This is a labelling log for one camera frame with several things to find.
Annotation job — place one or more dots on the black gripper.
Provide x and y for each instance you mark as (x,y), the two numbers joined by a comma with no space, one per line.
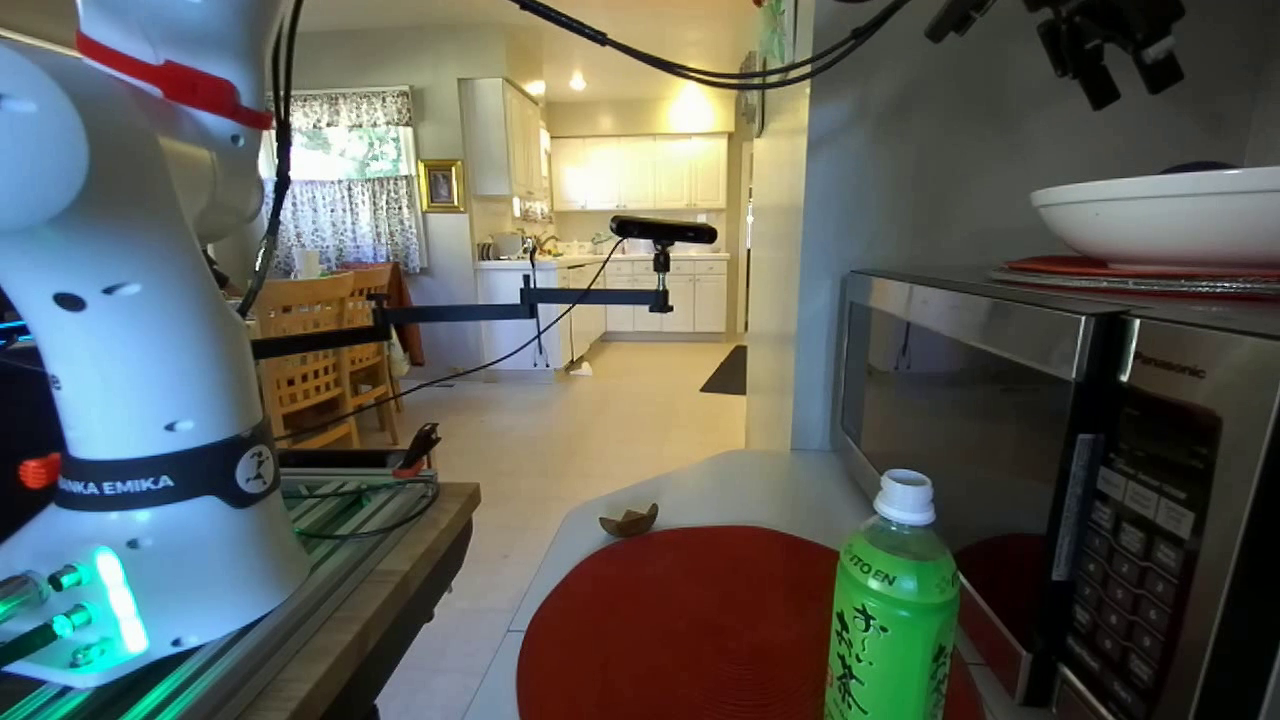
(1105,8)

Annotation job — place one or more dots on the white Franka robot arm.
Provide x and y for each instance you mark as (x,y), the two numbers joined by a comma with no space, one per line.
(122,344)

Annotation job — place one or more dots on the white ceramic bowl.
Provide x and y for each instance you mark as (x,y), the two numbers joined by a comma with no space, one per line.
(1174,221)

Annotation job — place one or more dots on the thin red mat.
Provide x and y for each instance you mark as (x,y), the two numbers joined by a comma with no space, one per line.
(1132,265)

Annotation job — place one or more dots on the stainless steel microwave oven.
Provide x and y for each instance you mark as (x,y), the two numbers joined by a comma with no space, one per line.
(1012,400)

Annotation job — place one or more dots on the white lower kitchen cabinets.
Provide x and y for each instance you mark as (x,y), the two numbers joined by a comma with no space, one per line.
(703,295)

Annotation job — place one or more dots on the white kitchen cabinets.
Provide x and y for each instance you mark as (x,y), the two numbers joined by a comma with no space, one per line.
(703,295)
(624,171)

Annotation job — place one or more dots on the white upper kitchen cabinets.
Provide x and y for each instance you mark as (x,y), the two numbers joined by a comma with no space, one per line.
(624,171)

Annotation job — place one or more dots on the green tea bottle white cap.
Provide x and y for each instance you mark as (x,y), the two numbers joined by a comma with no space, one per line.
(889,626)

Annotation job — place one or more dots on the small brown object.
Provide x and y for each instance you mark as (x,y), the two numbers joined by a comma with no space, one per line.
(630,522)

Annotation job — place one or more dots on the large round red placemat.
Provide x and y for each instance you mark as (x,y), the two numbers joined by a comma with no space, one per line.
(694,626)

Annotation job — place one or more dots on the patterned window curtain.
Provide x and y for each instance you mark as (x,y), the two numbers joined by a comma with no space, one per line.
(354,187)

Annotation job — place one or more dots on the wooden chair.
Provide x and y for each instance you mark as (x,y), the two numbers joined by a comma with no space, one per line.
(305,375)
(373,344)

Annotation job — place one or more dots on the black orange clamp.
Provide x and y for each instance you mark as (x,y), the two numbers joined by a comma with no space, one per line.
(422,453)

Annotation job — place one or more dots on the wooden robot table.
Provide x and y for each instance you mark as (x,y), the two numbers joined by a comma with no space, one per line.
(386,575)

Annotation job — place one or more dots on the striped green table cover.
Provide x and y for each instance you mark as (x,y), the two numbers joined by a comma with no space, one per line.
(333,513)

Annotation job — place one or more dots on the black bar camera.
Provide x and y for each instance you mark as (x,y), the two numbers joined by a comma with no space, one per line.
(662,230)

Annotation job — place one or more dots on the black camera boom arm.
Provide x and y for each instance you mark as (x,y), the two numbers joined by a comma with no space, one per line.
(505,309)

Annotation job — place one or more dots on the gold picture frame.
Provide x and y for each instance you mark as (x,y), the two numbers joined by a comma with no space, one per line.
(440,187)

